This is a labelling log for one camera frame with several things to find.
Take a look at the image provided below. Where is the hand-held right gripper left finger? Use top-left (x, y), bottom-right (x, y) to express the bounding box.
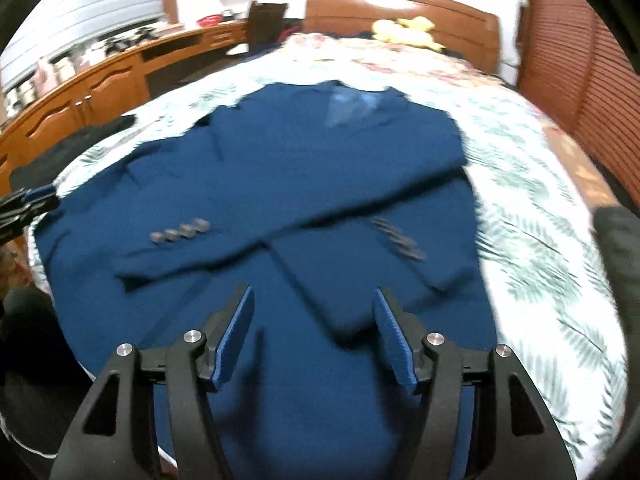
top-left (49, 283), bottom-right (256, 480)

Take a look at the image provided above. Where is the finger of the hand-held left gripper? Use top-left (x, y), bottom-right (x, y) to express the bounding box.
top-left (20, 186), bottom-right (58, 206)
top-left (0, 196), bottom-right (60, 241)

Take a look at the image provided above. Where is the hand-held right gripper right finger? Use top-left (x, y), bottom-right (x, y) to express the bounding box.
top-left (372, 286), bottom-right (573, 480)

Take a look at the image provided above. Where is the dark blue suit jacket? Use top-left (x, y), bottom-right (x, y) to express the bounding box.
top-left (30, 80), bottom-right (501, 480)

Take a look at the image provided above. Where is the black garment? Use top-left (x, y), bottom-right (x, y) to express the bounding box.
top-left (10, 115), bottom-right (137, 191)

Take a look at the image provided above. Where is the wooden desk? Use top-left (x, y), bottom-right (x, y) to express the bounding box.
top-left (0, 22), bottom-right (251, 196)

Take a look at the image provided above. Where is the dark cloth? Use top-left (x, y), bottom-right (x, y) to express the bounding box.
top-left (0, 287), bottom-right (96, 480)

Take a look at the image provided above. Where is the leaf print blanket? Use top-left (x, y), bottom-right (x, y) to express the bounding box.
top-left (27, 55), bottom-right (628, 466)

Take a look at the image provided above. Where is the grey window blind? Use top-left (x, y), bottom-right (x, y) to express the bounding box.
top-left (0, 0), bottom-right (166, 91)

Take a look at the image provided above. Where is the dark padded garment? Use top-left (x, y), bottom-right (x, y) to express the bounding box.
top-left (592, 205), bottom-right (640, 461)

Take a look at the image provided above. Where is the floral quilt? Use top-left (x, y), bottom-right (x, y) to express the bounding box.
top-left (280, 32), bottom-right (501, 91)

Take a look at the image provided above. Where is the dark wooden chair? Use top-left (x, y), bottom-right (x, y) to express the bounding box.
top-left (247, 1), bottom-right (288, 43)

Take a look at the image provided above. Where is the yellow plush toy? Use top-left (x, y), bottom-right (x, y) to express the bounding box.
top-left (372, 17), bottom-right (446, 52)

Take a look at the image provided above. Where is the wooden louvred wardrobe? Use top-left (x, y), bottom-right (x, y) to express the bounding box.
top-left (517, 0), bottom-right (640, 196)

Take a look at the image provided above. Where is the wooden bed headboard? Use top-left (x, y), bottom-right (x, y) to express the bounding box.
top-left (305, 0), bottom-right (501, 76)

